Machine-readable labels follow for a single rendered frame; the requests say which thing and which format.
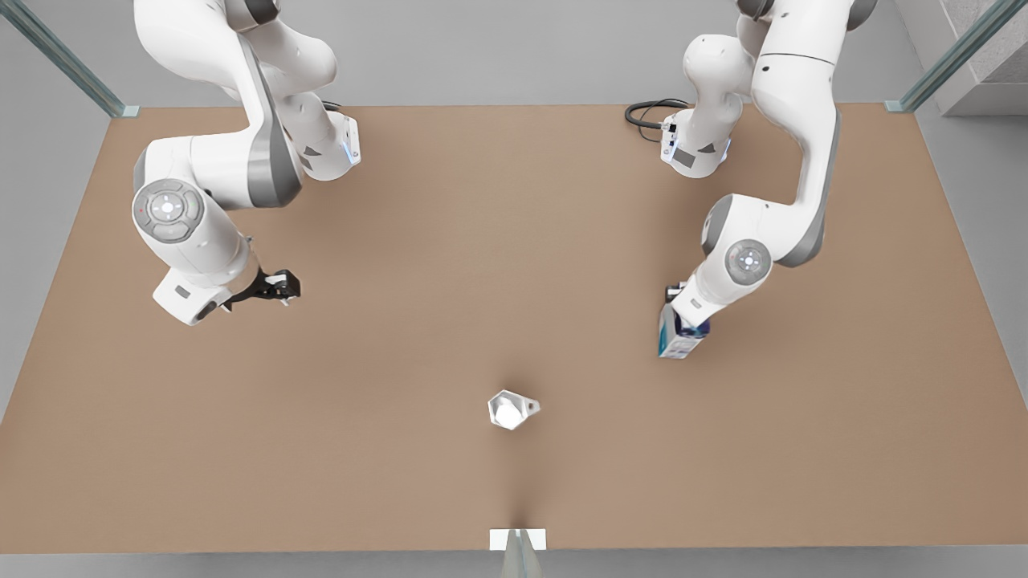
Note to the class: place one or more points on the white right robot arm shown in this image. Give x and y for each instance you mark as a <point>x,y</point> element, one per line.
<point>201,241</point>

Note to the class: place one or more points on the silver frame post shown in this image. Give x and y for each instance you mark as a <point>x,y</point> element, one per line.
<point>952,54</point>
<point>60,58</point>
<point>519,546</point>

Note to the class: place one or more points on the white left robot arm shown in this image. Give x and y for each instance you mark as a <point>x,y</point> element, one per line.
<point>791,96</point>

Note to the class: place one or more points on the white and blue carton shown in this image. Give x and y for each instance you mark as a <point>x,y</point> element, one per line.
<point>677,341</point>

